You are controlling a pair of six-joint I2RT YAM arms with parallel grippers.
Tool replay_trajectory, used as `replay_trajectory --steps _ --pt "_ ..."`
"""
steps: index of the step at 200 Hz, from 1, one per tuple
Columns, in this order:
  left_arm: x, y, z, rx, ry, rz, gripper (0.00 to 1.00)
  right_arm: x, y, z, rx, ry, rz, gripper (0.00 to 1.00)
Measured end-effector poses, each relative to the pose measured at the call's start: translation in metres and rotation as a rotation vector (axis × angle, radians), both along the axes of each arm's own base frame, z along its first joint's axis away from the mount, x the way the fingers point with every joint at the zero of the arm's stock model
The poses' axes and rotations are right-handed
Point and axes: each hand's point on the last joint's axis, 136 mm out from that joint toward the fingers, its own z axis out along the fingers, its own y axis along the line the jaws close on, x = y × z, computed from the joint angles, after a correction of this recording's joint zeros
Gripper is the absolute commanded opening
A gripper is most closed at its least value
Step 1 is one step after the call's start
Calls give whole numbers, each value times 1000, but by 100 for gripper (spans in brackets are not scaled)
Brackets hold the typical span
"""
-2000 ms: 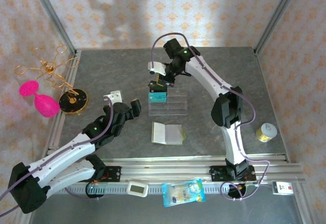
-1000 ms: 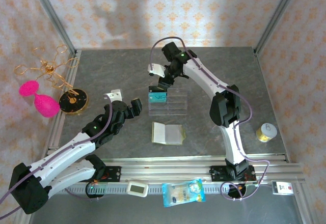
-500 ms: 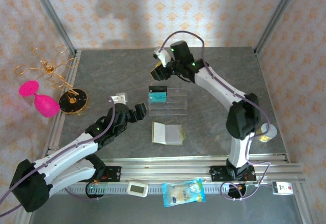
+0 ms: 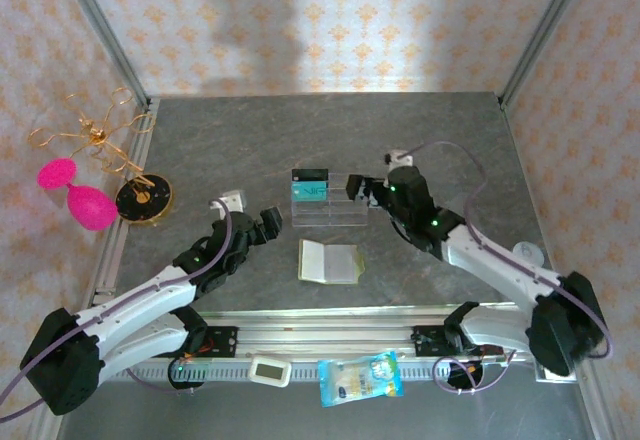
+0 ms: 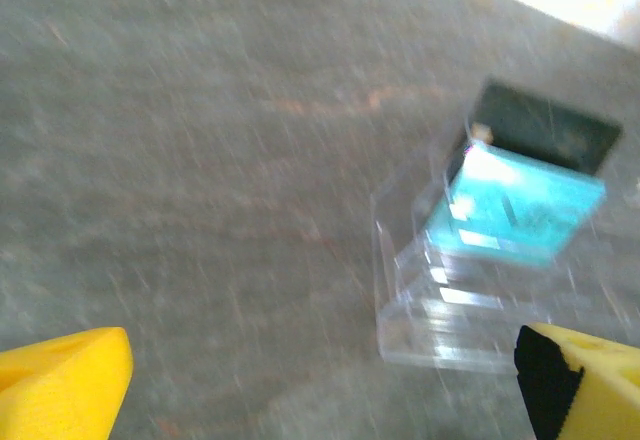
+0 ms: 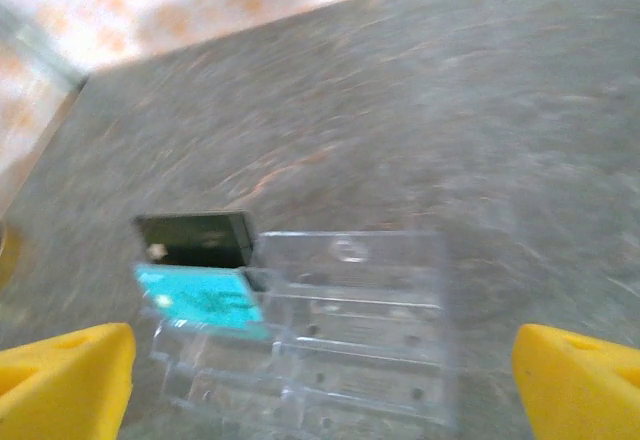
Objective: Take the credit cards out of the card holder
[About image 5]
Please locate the teal credit card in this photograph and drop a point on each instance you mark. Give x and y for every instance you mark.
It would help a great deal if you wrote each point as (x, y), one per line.
(525, 210)

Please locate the black credit card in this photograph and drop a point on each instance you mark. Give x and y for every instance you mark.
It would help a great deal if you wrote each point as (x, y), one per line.
(545, 130)

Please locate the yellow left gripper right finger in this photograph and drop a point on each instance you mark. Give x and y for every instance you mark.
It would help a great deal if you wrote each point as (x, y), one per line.
(600, 390)

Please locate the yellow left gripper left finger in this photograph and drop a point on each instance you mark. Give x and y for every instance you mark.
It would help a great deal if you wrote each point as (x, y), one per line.
(60, 385)

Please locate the clear acrylic card stand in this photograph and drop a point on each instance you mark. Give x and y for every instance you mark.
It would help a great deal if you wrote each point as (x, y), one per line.
(435, 320)

